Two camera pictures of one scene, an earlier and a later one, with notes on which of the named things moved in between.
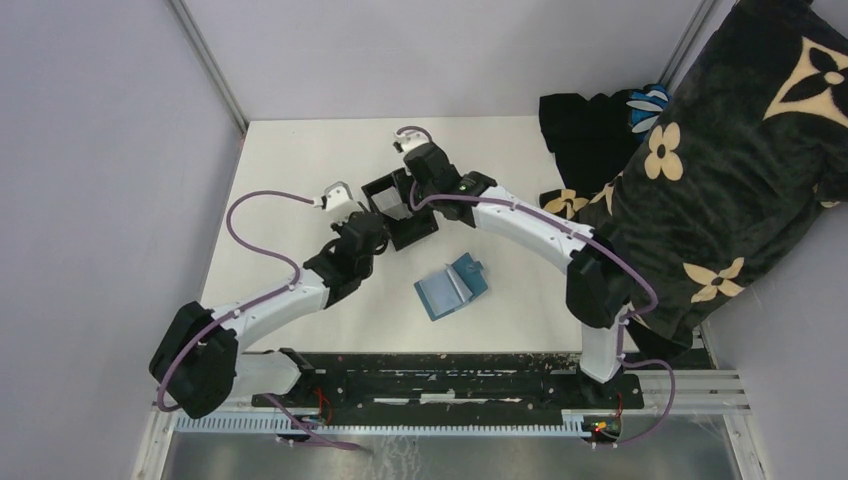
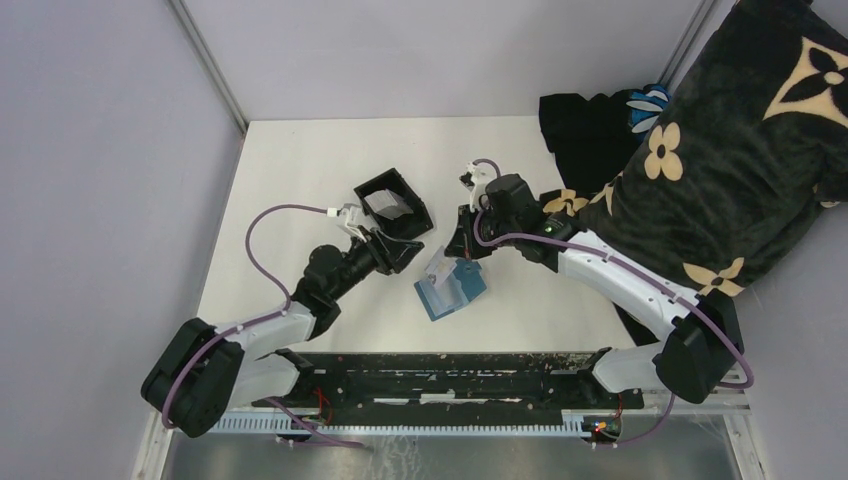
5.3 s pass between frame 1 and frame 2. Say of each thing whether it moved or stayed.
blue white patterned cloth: stayed
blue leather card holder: stayed
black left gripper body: moved
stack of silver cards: stayed
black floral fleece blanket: stayed
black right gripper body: moved
